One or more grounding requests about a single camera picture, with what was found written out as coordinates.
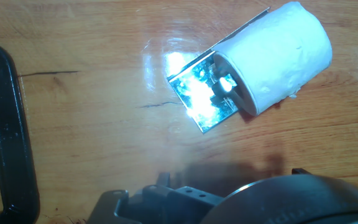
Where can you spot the black C-clamp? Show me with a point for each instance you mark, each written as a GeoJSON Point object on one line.
{"type": "Point", "coordinates": [8, 130]}

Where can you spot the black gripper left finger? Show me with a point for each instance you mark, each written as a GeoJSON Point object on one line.
{"type": "Point", "coordinates": [166, 202]}

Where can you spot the white paper roll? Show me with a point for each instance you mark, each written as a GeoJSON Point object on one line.
{"type": "Point", "coordinates": [275, 56]}

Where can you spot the shiny metal roll holder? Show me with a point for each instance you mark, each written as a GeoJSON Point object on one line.
{"type": "Point", "coordinates": [197, 93]}

